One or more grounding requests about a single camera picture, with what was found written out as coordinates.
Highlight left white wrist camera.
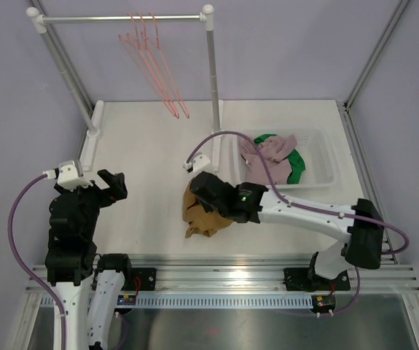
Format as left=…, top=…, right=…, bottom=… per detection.
left=42, top=160, right=93, bottom=192

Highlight pink hanger of green top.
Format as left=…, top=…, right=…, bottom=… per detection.
left=147, top=12, right=190, bottom=119

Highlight green tank top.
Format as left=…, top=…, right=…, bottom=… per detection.
left=253, top=133, right=306, bottom=184

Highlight aluminium frame post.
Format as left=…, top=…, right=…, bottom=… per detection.
left=30, top=0, right=95, bottom=114
left=343, top=0, right=412, bottom=112

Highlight aluminium frame post right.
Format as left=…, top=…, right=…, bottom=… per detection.
left=343, top=0, right=412, bottom=112

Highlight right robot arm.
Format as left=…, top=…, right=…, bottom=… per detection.
left=189, top=171, right=383, bottom=292

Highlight brown tank top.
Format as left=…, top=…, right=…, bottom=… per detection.
left=182, top=185, right=234, bottom=238

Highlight pink hanger of brown top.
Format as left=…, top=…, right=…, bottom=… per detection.
left=118, top=12, right=175, bottom=117

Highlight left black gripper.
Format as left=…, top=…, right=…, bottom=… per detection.
left=55, top=168, right=126, bottom=238

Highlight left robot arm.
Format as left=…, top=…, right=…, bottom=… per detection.
left=44, top=169, right=133, bottom=349

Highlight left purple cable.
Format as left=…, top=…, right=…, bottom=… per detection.
left=7, top=174, right=66, bottom=350

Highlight pink hanger of mauve top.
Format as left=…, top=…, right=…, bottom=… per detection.
left=128, top=13, right=189, bottom=119

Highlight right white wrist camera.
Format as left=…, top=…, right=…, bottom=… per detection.
left=183, top=154, right=213, bottom=175

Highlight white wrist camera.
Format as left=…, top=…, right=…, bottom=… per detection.
left=183, top=154, right=213, bottom=175
left=42, top=160, right=93, bottom=192

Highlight mauve tank top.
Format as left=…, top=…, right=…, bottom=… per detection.
left=238, top=134, right=297, bottom=185

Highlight aluminium frame post left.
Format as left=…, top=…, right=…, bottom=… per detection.
left=30, top=0, right=95, bottom=114

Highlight white slotted cable duct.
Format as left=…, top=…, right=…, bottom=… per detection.
left=71, top=295, right=314, bottom=310

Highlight white plastic basket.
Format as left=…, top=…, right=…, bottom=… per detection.
left=231, top=128, right=339, bottom=191

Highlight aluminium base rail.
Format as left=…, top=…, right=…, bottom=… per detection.
left=26, top=254, right=419, bottom=295

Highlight white metal clothes rack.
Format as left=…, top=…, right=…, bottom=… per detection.
left=26, top=4, right=226, bottom=172

